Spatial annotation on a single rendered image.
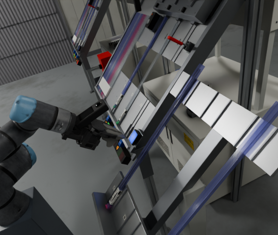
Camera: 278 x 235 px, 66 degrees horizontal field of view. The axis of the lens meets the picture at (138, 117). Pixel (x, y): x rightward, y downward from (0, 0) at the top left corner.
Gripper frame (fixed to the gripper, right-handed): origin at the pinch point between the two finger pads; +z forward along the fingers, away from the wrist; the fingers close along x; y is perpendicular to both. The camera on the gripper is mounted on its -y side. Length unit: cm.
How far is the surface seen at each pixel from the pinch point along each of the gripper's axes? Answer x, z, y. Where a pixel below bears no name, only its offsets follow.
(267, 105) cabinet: -3, 66, -39
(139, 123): -8.3, 9.7, -3.4
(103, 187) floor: -53, 46, 73
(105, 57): -102, 16, -9
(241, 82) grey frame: 0, 36, -39
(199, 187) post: 31.3, 8.1, -7.5
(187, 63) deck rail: -1.4, 8.1, -32.9
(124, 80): -40.6, 9.7, -10.7
